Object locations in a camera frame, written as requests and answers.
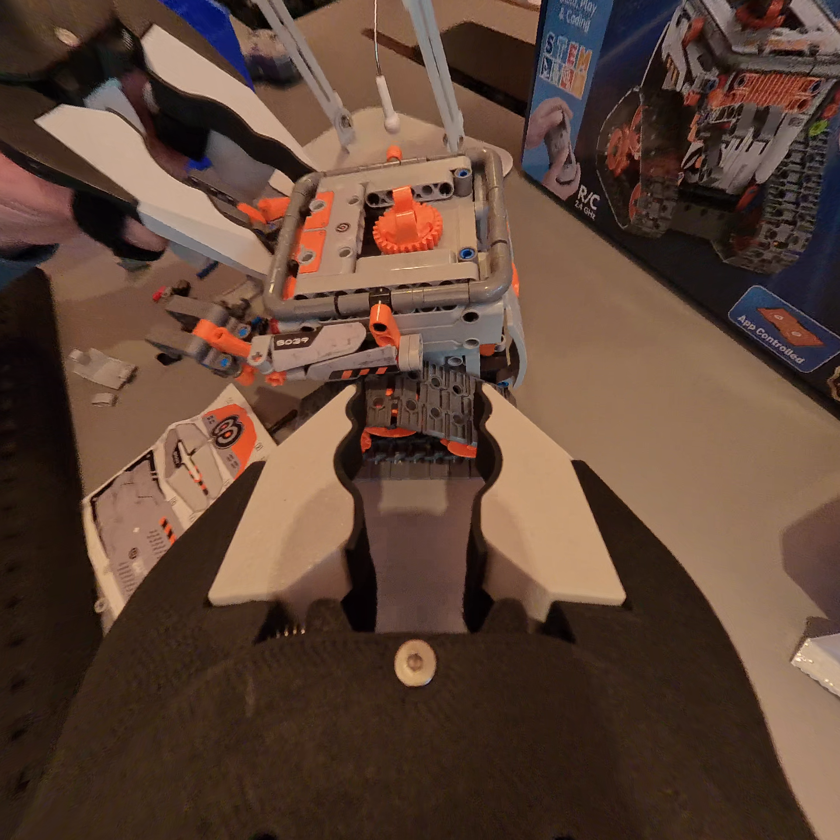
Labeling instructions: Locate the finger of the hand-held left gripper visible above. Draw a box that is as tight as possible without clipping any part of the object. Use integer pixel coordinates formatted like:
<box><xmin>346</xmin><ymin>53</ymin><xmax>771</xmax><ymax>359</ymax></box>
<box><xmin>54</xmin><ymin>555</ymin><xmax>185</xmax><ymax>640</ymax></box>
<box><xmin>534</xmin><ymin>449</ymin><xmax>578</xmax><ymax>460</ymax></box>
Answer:
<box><xmin>140</xmin><ymin>24</ymin><xmax>319</xmax><ymax>181</ymax></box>
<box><xmin>35</xmin><ymin>104</ymin><xmax>275</xmax><ymax>278</ymax></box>

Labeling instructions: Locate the light grey brick assembly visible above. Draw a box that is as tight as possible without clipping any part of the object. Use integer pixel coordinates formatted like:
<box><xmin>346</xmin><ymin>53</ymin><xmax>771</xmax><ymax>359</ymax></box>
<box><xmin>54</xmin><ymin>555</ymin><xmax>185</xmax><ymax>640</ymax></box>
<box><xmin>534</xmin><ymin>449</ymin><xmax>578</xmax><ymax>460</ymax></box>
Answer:
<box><xmin>67</xmin><ymin>348</ymin><xmax>139</xmax><ymax>391</ymax></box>

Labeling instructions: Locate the blue toy box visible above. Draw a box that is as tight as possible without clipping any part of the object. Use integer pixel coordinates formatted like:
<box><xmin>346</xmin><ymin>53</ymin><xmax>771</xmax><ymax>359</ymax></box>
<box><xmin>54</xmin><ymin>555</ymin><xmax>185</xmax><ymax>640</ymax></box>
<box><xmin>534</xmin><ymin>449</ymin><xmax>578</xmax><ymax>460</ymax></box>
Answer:
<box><xmin>521</xmin><ymin>0</ymin><xmax>840</xmax><ymax>417</ymax></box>

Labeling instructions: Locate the white book stand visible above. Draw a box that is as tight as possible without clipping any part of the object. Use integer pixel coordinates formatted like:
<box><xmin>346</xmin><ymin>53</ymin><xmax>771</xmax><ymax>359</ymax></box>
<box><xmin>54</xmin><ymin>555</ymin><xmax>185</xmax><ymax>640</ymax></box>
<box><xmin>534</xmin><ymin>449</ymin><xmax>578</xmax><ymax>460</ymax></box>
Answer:
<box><xmin>217</xmin><ymin>0</ymin><xmax>514</xmax><ymax>198</ymax></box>

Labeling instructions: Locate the grey orange sticker sheet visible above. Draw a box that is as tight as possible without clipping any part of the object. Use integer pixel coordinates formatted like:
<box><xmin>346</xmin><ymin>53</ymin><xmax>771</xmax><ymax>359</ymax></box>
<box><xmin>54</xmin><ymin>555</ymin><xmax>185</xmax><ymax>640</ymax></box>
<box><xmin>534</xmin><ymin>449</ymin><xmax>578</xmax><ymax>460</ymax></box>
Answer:
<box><xmin>82</xmin><ymin>382</ymin><xmax>280</xmax><ymax>624</ymax></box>

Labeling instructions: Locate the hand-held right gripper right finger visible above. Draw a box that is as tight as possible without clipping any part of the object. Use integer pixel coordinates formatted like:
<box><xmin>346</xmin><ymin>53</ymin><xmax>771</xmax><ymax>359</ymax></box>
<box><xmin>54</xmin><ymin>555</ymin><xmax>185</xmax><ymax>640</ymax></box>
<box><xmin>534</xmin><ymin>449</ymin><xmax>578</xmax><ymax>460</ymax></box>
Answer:
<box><xmin>465</xmin><ymin>382</ymin><xmax>627</xmax><ymax>632</ymax></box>

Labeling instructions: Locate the small grey device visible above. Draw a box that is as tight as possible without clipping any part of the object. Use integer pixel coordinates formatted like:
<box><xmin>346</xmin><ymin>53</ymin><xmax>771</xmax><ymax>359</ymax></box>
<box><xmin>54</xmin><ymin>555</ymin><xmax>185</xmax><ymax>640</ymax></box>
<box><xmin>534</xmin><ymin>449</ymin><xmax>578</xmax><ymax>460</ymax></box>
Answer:
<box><xmin>239</xmin><ymin>29</ymin><xmax>303</xmax><ymax>86</ymax></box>

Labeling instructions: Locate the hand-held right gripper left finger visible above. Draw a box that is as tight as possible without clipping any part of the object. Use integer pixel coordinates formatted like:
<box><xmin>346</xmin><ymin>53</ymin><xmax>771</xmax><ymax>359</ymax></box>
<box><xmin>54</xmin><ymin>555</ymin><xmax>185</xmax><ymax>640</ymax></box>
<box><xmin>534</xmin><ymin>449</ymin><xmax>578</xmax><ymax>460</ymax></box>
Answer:
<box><xmin>207</xmin><ymin>384</ymin><xmax>379</xmax><ymax>632</ymax></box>

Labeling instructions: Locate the person's left hand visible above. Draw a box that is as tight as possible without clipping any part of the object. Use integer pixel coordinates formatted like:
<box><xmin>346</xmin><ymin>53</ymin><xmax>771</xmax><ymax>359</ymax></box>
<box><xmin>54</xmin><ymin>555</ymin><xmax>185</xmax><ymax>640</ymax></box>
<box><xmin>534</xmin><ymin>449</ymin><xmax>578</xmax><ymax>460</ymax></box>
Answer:
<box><xmin>0</xmin><ymin>156</ymin><xmax>109</xmax><ymax>256</ymax></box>

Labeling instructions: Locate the grey orange brick toy vehicle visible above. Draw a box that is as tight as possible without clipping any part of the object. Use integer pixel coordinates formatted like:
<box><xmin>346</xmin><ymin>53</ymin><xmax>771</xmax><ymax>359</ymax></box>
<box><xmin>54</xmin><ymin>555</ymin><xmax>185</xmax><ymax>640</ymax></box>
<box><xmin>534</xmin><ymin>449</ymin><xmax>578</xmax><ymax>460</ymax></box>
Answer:
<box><xmin>146</xmin><ymin>147</ymin><xmax>529</xmax><ymax>462</ymax></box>

